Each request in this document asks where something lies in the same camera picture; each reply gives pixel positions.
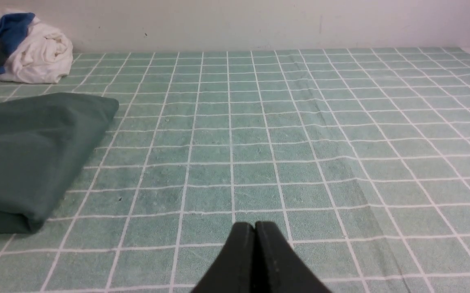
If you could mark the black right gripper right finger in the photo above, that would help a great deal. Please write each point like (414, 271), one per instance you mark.
(277, 268)

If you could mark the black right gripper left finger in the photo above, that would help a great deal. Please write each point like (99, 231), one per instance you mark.
(231, 269)

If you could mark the green long-sleeved shirt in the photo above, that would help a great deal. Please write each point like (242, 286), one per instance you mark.
(45, 141)

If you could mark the green checkered table cloth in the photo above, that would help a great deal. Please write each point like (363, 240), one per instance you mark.
(361, 156)

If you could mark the white crumpled garment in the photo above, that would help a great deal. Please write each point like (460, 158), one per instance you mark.
(44, 57)

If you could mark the blue crumpled garment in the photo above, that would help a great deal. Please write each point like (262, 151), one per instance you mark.
(13, 30)

